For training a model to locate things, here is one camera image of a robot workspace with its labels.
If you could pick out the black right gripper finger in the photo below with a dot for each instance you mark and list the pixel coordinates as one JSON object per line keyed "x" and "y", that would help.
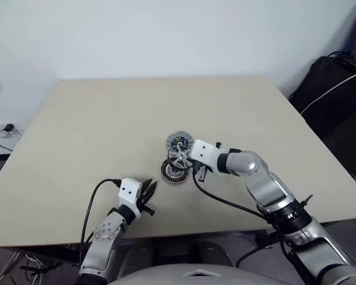
{"x": 191, "y": 165}

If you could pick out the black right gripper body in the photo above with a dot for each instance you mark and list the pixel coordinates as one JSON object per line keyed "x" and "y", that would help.
{"x": 199, "y": 172}

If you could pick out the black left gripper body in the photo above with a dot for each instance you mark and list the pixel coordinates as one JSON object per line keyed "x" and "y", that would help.
{"x": 143, "y": 203}

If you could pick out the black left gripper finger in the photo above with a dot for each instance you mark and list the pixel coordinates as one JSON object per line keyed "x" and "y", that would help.
{"x": 146, "y": 186}
{"x": 152, "y": 191}

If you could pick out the silver spoked motor rotor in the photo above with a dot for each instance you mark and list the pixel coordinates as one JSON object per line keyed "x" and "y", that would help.
{"x": 180, "y": 155}

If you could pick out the copper wound motor stator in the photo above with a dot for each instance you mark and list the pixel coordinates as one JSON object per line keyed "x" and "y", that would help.
{"x": 170, "y": 175}

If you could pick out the motor cover with circuit board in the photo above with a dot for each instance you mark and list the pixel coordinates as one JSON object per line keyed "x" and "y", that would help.
{"x": 178, "y": 138}

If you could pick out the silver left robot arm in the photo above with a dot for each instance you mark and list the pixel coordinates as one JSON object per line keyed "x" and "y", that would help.
{"x": 105, "y": 234}

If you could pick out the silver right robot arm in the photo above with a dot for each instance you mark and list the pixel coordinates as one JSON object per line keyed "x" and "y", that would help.
{"x": 270, "y": 190}

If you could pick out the grey robot torso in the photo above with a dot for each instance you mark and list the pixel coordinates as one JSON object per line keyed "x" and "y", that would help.
{"x": 178, "y": 273}

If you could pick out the dark rounded shape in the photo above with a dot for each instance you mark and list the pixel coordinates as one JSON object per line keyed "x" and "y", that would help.
{"x": 215, "y": 252}

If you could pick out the large black bag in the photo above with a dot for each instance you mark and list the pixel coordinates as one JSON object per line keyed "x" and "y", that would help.
{"x": 335, "y": 112}

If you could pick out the black power adapter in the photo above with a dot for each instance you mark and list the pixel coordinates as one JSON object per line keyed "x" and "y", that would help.
{"x": 9, "y": 128}

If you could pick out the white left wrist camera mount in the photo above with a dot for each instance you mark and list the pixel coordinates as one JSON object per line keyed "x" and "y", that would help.
{"x": 130, "y": 191}

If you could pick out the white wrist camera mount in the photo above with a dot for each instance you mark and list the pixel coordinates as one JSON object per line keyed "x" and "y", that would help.
{"x": 130, "y": 191}
{"x": 206, "y": 154}

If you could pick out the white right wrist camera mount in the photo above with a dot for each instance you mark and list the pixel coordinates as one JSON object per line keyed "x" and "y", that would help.
{"x": 206, "y": 154}

